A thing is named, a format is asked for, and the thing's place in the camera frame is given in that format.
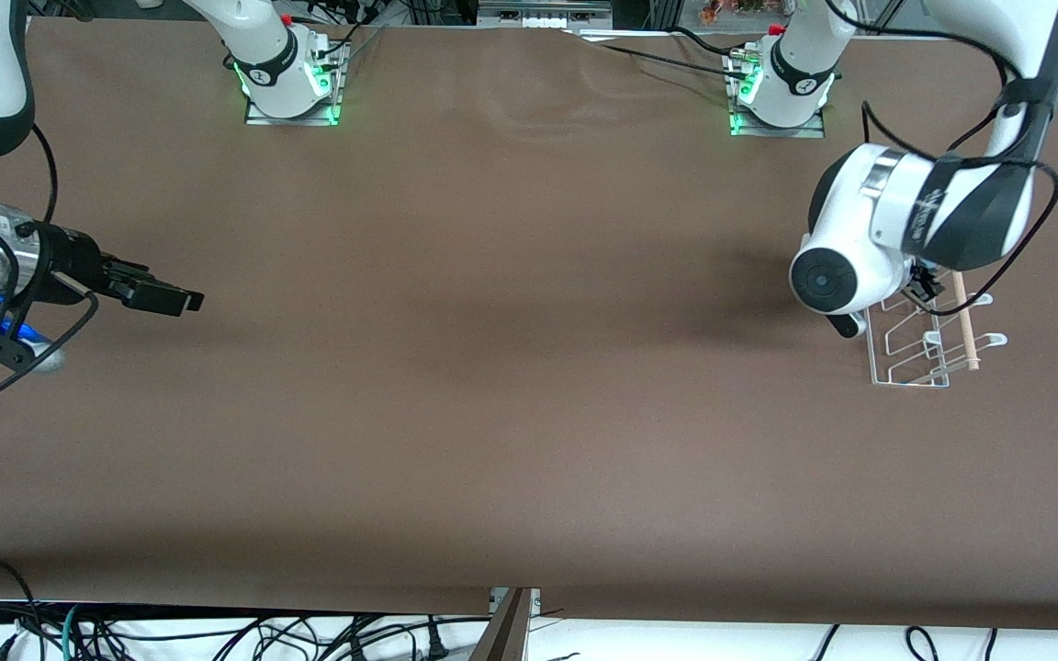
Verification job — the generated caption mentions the grey panel with sockets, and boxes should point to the grey panel with sockets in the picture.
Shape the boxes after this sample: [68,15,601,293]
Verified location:
[478,0,613,28]

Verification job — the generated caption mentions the brown wooden support beam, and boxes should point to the brown wooden support beam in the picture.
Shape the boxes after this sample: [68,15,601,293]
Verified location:
[469,588,535,661]

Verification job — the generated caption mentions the long black table cable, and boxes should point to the long black table cable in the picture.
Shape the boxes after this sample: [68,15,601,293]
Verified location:
[575,32,750,84]

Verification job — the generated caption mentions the white wire cup rack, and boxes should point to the white wire cup rack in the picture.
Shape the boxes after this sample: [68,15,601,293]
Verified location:
[864,271,1009,388]

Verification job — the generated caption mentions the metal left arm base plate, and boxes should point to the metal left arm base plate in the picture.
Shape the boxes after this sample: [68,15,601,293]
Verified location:
[727,46,827,139]

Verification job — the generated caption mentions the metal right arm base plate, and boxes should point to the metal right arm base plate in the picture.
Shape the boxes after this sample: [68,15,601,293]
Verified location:
[244,28,344,127]

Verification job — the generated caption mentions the short black table cable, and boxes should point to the short black table cable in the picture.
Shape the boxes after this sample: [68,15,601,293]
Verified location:
[670,26,737,58]

